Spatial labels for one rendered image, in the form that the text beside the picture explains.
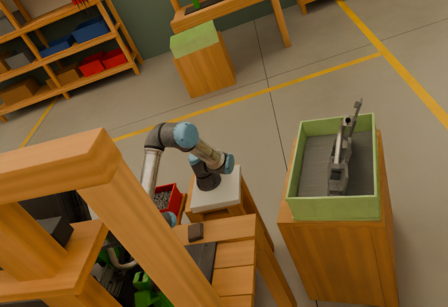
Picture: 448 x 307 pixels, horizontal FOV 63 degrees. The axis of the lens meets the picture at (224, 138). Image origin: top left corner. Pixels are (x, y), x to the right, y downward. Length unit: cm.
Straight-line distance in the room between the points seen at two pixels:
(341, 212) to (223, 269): 61
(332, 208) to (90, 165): 128
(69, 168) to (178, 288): 49
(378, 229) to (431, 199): 114
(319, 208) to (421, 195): 131
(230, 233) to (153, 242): 95
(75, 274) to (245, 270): 81
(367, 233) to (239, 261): 63
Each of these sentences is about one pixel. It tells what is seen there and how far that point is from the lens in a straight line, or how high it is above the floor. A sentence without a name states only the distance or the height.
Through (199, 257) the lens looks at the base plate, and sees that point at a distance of 186.
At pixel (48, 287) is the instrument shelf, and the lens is 125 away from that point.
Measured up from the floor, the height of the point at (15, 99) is 34.
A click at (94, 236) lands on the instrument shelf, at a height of 154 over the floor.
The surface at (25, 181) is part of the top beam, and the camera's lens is 94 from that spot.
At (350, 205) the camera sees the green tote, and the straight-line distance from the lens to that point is 181.
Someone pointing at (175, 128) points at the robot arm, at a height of 148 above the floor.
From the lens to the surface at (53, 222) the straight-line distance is 129.
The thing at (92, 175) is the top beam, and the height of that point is 188.
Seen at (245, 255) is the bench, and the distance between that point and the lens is 179.
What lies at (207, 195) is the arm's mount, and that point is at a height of 89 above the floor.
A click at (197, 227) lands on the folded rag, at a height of 93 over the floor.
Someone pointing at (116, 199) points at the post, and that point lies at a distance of 87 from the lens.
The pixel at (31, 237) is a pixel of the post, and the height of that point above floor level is 168.
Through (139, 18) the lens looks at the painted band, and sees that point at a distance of 711.
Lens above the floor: 228
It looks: 34 degrees down
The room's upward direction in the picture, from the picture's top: 25 degrees counter-clockwise
